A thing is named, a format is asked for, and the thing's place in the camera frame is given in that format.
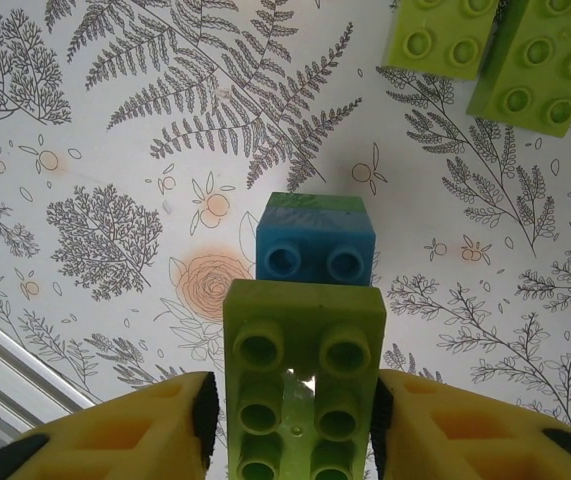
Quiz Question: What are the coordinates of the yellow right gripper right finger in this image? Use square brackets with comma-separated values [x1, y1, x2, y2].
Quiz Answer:
[369, 369, 571, 480]

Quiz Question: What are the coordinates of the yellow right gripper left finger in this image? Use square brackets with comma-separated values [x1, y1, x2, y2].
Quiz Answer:
[0, 372, 219, 480]

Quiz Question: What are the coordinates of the lime 2x4 lego brick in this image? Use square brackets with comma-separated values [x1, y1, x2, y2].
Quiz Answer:
[465, 0, 571, 139]
[222, 278, 387, 480]

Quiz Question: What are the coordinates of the light blue 2x4 lego brick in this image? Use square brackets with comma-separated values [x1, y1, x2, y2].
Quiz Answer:
[252, 204, 379, 289]

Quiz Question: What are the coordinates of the green 2x4 lego brick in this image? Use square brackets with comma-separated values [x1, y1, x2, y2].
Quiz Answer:
[264, 191, 369, 214]

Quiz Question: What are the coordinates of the floral table cover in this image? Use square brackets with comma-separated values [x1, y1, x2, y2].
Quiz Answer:
[0, 0, 571, 480]

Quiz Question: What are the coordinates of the lime brick pair centre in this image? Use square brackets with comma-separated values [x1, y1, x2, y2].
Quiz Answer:
[380, 0, 499, 81]

